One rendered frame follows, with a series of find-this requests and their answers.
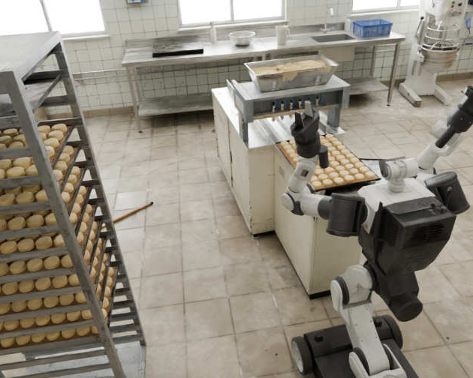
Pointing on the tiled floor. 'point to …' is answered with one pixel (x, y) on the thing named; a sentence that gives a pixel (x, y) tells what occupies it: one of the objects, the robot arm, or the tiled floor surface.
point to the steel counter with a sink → (313, 34)
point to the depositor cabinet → (251, 162)
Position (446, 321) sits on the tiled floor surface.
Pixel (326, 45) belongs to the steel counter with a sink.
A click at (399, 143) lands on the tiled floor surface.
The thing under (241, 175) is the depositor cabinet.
